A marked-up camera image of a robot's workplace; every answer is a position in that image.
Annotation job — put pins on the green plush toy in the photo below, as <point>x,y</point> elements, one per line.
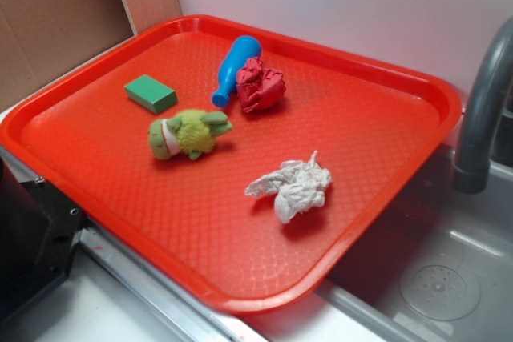
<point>192,133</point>

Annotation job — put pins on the crumpled white paper towel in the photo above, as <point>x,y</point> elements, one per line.
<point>297,187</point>

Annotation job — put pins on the green rectangular block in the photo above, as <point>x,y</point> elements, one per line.
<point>151,94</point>

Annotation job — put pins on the grey sink faucet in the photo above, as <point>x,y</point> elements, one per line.
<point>486,132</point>

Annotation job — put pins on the grey plastic sink basin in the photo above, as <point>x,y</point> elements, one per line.
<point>436,265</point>

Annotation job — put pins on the blue plastic bottle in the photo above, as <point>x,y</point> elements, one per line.
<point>242,49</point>

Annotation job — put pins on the red plastic tray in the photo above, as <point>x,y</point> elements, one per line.
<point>373,125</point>

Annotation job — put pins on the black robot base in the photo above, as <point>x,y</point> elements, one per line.
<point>40,228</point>

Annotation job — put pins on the crumpled red cloth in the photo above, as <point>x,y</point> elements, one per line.
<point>258,88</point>

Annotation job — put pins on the brown cardboard panel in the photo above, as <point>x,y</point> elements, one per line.
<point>41,40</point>

